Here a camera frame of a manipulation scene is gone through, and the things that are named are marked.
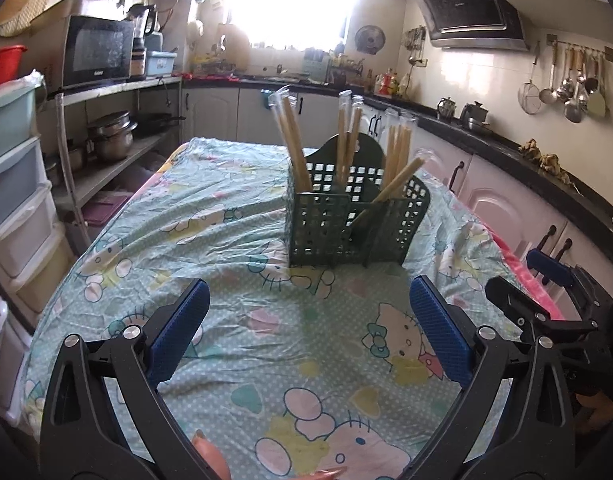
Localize black glass range hood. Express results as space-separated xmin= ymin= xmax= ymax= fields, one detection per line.
xmin=393 ymin=0 xmax=532 ymax=54

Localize person's left hand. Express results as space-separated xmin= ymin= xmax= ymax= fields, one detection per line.
xmin=191 ymin=430 xmax=348 ymax=480

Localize black microwave oven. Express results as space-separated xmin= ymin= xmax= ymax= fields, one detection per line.
xmin=61 ymin=14 xmax=136 ymax=91

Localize black blender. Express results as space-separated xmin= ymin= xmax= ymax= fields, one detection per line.
xmin=130 ymin=3 xmax=158 ymax=79

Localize metal pitcher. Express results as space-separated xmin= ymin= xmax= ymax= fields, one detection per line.
xmin=459 ymin=101 xmax=491 ymax=132

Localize blue plastic box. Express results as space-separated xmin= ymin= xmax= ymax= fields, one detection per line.
xmin=145 ymin=49 xmax=179 ymax=78

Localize large dark steel ladle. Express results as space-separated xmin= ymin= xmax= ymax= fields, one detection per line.
xmin=563 ymin=49 xmax=585 ymax=124

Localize stacked steel pots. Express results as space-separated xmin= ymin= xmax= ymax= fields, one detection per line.
xmin=85 ymin=111 xmax=139 ymax=162

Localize group of condiment bottles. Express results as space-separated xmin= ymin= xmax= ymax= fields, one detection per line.
xmin=375 ymin=69 xmax=413 ymax=99

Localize pastel plastic drawer tower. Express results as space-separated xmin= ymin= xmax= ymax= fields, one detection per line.
xmin=0 ymin=275 xmax=33 ymax=424
xmin=0 ymin=72 xmax=76 ymax=322

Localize green plastic spatula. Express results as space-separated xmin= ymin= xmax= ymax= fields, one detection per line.
xmin=585 ymin=54 xmax=608 ymax=119

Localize wooden cutting board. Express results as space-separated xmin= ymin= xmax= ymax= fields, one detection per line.
xmin=220 ymin=23 xmax=252 ymax=74

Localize kitchen window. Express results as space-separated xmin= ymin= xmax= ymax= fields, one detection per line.
xmin=235 ymin=0 xmax=363 ymax=49

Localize cartoon printed tablecloth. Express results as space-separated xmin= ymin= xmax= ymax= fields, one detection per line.
xmin=24 ymin=136 xmax=526 ymax=480

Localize purple storage box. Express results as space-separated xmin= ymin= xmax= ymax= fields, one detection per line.
xmin=80 ymin=192 xmax=133 ymax=242

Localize metal shelf table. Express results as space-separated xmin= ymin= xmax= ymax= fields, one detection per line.
xmin=53 ymin=74 xmax=184 ymax=222

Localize set of wooden chopsticks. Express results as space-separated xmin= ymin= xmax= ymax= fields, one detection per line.
xmin=269 ymin=85 xmax=435 ymax=234

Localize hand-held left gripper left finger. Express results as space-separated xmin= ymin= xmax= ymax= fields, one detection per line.
xmin=39 ymin=277 xmax=212 ymax=480

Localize wire skimmer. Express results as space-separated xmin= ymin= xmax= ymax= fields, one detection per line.
xmin=517 ymin=42 xmax=542 ymax=115

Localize pile of ginger roots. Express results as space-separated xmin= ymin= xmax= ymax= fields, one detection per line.
xmin=517 ymin=138 xmax=573 ymax=187

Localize green plastic chopstick holder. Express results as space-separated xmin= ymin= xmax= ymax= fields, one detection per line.
xmin=286 ymin=132 xmax=432 ymax=269

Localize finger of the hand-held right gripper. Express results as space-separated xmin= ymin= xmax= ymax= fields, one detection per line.
xmin=485 ymin=274 xmax=603 ymax=342
xmin=525 ymin=249 xmax=613 ymax=321

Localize person's right hand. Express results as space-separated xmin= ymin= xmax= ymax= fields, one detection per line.
xmin=573 ymin=392 xmax=613 ymax=434

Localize black stone countertop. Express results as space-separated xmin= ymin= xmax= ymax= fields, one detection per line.
xmin=180 ymin=72 xmax=613 ymax=242

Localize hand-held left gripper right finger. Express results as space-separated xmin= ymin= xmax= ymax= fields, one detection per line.
xmin=401 ymin=275 xmax=578 ymax=480

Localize black wok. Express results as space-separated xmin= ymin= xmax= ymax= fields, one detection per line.
xmin=133 ymin=112 xmax=187 ymax=139

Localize small hanging kitchen tools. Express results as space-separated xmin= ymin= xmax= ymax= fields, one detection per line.
xmin=403 ymin=27 xmax=428 ymax=67

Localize white base cabinets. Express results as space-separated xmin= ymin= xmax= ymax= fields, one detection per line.
xmin=180 ymin=84 xmax=613 ymax=332

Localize small wall fan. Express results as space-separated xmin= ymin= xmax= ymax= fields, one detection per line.
xmin=355 ymin=24 xmax=387 ymax=54

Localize wall utensil rail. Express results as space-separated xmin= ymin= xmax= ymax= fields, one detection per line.
xmin=546 ymin=33 xmax=613 ymax=64

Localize red plastic basin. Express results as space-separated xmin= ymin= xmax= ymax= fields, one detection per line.
xmin=0 ymin=44 xmax=29 ymax=94

